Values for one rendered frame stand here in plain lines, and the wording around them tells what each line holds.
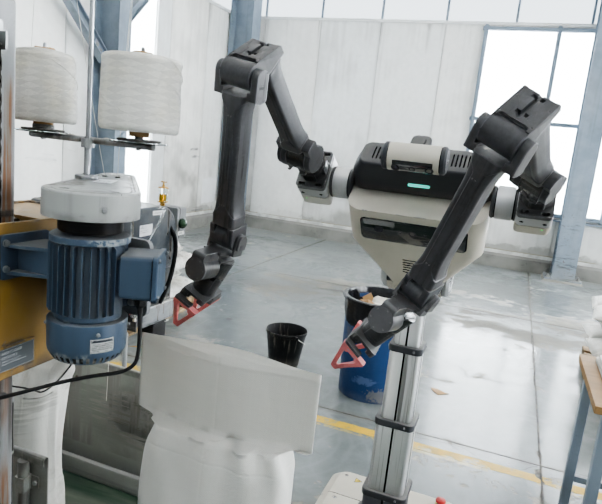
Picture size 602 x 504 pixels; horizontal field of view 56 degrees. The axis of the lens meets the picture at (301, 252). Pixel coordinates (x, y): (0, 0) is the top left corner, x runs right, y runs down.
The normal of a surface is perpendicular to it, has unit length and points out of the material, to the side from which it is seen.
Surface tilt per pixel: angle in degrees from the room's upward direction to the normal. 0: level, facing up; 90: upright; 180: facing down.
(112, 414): 90
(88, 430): 90
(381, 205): 40
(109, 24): 90
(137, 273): 90
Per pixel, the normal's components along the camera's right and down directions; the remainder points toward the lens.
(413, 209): -0.15, -0.66
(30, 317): 0.93, 0.16
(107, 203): 0.59, 0.22
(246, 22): -0.36, 0.14
